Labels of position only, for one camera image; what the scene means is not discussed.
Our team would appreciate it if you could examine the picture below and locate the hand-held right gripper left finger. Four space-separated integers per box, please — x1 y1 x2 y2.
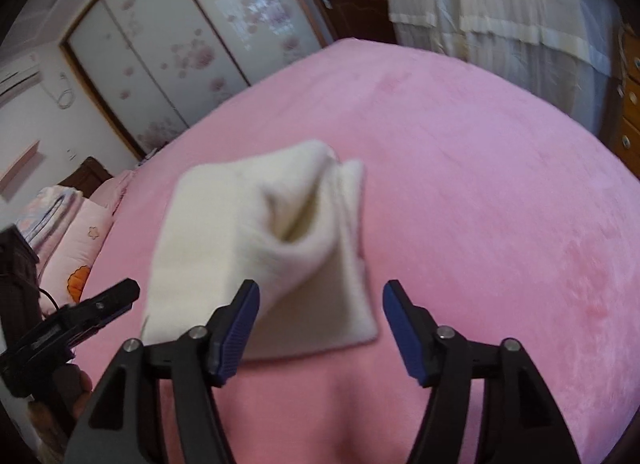
65 279 261 464

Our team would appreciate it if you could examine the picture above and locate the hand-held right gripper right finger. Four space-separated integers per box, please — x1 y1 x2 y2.
382 280 583 464

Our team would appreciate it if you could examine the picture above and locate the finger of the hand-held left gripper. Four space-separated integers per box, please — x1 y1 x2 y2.
65 279 141 345

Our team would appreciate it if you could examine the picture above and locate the white fluffy sweater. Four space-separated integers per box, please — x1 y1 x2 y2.
142 140 378 361

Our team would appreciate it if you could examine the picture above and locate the person's left hand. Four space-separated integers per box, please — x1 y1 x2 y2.
52 363 93 420

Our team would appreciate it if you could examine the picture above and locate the pink flower print pillow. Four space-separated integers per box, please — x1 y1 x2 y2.
37 197 113 302

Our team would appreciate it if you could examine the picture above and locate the folded pastel quilt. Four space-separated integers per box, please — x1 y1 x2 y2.
15 187 83 250

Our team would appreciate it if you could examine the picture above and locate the pink ruffled pillow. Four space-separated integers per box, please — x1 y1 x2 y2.
97 169 137 215

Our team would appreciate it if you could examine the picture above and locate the dark wooden headboard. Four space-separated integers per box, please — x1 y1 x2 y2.
59 157 115 187

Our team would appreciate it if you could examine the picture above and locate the pink bed blanket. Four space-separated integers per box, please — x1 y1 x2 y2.
70 37 636 464

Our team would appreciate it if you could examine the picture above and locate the white air conditioner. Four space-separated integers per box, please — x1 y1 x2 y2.
0 55 42 106

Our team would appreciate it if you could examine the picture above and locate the floral sliding door wardrobe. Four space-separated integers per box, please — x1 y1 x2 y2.
60 0 336 157

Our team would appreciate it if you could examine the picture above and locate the wooden drawer cabinet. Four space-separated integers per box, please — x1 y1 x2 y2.
602 19 640 165

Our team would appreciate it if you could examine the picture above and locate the white lace covered furniture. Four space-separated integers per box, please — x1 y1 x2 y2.
387 0 626 137

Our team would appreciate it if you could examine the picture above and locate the white air conditioner cord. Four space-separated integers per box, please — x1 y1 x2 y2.
56 72 75 110

